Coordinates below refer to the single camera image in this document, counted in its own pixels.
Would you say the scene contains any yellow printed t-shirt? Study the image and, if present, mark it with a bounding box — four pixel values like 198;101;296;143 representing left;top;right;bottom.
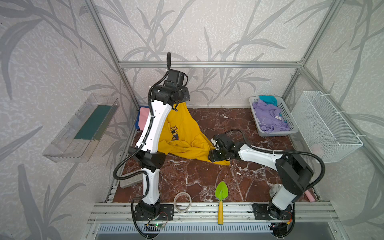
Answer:
158;103;215;162

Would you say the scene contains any grey plastic laundry basket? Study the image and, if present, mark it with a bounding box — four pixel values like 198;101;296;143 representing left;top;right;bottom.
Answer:
249;96;299;137

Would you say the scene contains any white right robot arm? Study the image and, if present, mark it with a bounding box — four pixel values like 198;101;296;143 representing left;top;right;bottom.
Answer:
209;134;314;215

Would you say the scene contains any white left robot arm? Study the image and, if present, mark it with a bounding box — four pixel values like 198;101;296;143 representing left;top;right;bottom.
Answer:
129;70;190;212

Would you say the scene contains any green toy trowel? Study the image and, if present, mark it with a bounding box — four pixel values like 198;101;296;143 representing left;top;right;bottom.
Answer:
215;181;229;225

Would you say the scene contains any pink folded t-shirt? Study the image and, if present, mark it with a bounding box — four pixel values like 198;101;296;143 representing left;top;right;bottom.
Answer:
138;106;151;131

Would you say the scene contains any purple t-shirt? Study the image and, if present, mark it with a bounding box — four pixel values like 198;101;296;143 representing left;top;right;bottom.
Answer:
253;99;291;133

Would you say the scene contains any clear tape roll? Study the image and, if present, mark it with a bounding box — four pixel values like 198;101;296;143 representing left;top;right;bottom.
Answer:
173;192;192;213

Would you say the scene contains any teal t-shirt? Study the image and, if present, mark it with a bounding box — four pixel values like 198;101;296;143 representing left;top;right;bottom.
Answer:
259;96;278;107

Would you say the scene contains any dark green sponge pad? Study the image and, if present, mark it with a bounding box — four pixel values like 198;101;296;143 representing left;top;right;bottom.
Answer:
74;105;112;140

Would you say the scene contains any purple pink toy rake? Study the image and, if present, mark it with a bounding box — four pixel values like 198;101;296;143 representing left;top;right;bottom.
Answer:
304;189;318;203

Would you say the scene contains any grey rectangular block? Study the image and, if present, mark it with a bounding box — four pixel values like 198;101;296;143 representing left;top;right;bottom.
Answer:
119;170;143;189

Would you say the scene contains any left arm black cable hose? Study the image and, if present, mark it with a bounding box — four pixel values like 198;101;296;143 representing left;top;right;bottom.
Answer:
112;51;172;238

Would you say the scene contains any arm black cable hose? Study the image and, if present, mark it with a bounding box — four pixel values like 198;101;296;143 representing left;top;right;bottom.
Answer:
221;128;326;191
112;51;172;238

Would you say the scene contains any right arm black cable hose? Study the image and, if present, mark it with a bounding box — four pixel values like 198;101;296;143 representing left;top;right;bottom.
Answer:
221;128;326;191

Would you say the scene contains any white wire mesh basket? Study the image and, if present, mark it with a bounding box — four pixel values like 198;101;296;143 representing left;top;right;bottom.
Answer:
292;91;364;163

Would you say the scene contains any aluminium frame profile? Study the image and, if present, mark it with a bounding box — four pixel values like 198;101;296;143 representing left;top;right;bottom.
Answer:
85;1;384;172

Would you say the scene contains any clear plastic wall shelf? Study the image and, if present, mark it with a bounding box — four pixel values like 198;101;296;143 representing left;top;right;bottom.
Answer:
43;94;120;163

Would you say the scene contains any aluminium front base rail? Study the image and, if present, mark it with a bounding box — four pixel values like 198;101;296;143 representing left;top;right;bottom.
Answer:
87;202;341;224

